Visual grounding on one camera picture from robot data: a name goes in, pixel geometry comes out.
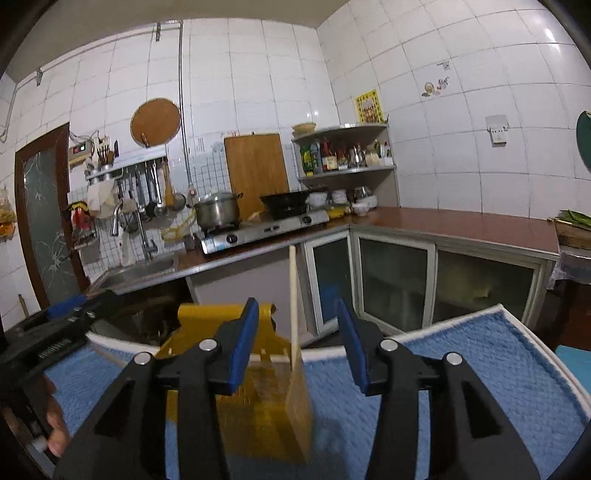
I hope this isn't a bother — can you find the wooden chopstick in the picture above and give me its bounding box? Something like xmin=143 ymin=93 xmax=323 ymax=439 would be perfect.
xmin=288 ymin=245 xmax=300 ymax=369

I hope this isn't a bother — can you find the kitchen counter with cabinets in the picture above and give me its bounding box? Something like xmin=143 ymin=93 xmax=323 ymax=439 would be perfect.
xmin=90 ymin=207 xmax=560 ymax=343

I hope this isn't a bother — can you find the person left hand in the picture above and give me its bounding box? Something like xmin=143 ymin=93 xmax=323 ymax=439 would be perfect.
xmin=44 ymin=377 xmax=71 ymax=457

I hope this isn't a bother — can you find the blue textured table cloth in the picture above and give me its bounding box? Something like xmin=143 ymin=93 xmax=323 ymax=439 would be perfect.
xmin=43 ymin=303 xmax=591 ymax=480

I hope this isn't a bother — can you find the yellow plastic utensil holder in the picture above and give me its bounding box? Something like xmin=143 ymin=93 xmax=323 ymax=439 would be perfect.
xmin=155 ymin=303 xmax=312 ymax=464

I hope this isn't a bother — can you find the steel sink faucet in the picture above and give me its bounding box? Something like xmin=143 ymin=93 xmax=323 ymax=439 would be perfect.
xmin=111 ymin=199 xmax=158 ymax=261

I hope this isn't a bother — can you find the brown glass door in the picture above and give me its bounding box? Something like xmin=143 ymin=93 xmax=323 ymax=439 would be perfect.
xmin=14 ymin=124 xmax=89 ymax=309

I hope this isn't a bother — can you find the wooden chopping block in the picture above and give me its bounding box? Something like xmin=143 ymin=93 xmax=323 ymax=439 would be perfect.
xmin=551 ymin=210 xmax=591 ymax=250

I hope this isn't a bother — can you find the steel cooking pot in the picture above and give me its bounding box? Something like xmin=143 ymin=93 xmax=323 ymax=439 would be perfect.
xmin=193 ymin=192 xmax=243 ymax=231

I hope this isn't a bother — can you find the gas stove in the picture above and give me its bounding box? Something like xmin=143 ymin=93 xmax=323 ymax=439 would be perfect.
xmin=200 ymin=210 xmax=329 ymax=255

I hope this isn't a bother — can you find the round woven mat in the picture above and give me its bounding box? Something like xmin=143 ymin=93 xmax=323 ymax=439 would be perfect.
xmin=130 ymin=98 xmax=181 ymax=147

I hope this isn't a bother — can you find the black wok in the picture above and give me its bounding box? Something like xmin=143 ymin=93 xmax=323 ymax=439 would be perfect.
xmin=259 ymin=187 xmax=327 ymax=220

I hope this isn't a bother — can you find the wooden cutting board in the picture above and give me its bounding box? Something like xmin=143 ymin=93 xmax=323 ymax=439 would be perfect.
xmin=223 ymin=133 xmax=290 ymax=221

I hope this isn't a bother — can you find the corner shelf unit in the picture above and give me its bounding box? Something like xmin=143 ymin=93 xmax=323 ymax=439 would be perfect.
xmin=291 ymin=123 xmax=400 ymax=207

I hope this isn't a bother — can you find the wall utensil rack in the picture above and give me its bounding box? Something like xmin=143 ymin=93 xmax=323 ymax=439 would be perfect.
xmin=84 ymin=144 xmax=175 ymax=220

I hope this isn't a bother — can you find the white wall socket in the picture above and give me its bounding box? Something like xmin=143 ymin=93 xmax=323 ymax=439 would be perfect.
xmin=485 ymin=115 xmax=510 ymax=146

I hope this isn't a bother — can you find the green round wall board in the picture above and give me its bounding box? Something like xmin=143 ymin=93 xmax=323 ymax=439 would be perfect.
xmin=576 ymin=111 xmax=591 ymax=172

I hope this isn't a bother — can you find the yellow wall poster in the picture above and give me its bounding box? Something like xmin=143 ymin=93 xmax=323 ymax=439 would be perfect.
xmin=355 ymin=89 xmax=387 ymax=124

